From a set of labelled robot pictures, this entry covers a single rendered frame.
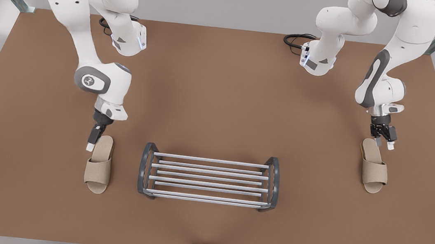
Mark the grey metal shoe rack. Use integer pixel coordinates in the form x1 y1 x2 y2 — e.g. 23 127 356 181
135 141 283 215

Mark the beige slipper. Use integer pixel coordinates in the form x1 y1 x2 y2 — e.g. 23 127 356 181
355 137 393 196
82 133 116 196

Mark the black cable loop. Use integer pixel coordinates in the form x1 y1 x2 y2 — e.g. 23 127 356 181
281 31 318 58
97 11 141 40

